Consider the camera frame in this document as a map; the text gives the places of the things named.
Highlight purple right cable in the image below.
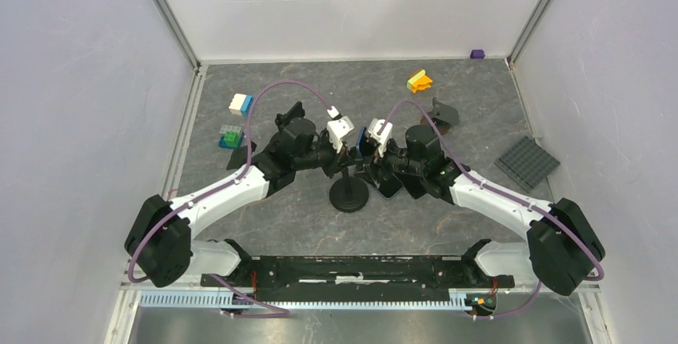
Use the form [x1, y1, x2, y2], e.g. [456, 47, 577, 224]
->
[378, 99, 606, 322]

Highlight white blue toy block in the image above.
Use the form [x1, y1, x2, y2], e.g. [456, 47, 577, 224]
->
[229, 94, 253, 117]

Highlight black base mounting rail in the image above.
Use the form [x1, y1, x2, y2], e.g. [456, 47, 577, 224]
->
[225, 255, 515, 302]

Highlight green blue toy bricks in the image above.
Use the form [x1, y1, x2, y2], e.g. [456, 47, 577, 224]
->
[217, 125, 244, 150]

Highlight purple cable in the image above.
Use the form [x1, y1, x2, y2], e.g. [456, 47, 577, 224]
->
[378, 99, 606, 322]
[126, 80, 340, 318]

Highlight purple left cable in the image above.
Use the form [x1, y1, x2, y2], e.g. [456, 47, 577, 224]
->
[126, 80, 340, 318]

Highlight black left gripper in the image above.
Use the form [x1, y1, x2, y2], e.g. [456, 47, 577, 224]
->
[293, 130, 356, 178]

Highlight black phone stand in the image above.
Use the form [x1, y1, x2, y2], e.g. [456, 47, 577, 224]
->
[329, 159, 369, 213]

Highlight yellow orange toy block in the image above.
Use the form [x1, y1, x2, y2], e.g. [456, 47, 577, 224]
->
[406, 69, 433, 93]

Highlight purple small block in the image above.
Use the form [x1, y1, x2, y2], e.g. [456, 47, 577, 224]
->
[469, 49, 486, 59]

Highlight black folding desk stand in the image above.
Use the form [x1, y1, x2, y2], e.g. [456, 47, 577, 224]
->
[226, 143, 249, 170]

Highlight dark blue edged phone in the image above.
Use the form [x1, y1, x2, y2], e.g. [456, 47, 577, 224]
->
[355, 126, 370, 159]

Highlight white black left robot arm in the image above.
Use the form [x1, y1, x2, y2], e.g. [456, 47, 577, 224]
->
[124, 117, 354, 288]

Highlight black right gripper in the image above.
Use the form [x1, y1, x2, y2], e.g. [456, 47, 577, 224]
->
[351, 137, 424, 190]

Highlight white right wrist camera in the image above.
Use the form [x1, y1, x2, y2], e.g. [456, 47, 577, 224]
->
[367, 118, 393, 158]

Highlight black phone light blue edge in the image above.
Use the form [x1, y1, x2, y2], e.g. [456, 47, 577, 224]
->
[274, 102, 305, 130]

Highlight black flat phone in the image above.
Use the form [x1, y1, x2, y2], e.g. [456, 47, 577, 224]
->
[374, 172, 404, 199]

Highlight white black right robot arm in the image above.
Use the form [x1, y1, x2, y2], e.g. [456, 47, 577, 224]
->
[357, 119, 605, 296]

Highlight dark grey phone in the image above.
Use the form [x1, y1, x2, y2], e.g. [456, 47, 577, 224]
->
[400, 174, 431, 199]

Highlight grey studded baseplate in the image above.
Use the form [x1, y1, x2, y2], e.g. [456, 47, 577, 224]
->
[494, 136, 560, 192]

